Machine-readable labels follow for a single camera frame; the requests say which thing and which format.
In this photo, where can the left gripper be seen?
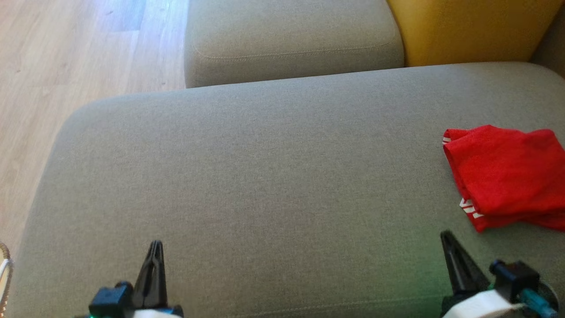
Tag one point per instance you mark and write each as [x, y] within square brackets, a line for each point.
[154, 314]

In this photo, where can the yellow sofa cushion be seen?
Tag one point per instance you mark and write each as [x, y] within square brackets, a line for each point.
[468, 31]

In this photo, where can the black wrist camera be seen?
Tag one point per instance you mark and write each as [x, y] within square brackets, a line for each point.
[516, 278]
[108, 300]

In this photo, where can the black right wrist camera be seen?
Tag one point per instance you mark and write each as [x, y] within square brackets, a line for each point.
[516, 278]

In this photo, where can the white basket brown rim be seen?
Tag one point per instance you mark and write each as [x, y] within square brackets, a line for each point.
[5, 269]

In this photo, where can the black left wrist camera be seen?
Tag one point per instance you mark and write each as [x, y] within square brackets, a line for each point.
[108, 300]

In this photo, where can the red jersey with white trim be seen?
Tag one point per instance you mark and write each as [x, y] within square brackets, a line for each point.
[507, 176]

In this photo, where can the large grey sofa seat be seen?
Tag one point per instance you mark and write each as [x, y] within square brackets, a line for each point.
[265, 176]

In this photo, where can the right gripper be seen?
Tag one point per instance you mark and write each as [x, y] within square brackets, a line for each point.
[481, 307]

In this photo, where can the small grey sofa seat cushion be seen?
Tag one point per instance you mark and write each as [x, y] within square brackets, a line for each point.
[287, 35]

